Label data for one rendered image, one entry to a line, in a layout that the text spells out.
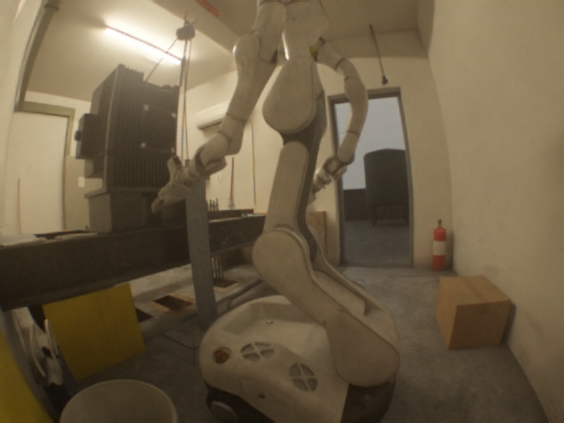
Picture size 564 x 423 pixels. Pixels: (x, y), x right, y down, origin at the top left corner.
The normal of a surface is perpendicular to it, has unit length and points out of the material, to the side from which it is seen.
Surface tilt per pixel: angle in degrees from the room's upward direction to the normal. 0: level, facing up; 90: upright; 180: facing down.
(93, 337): 90
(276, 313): 74
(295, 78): 91
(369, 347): 90
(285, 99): 90
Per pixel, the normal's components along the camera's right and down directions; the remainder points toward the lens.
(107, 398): 0.80, -0.07
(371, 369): -0.36, 0.05
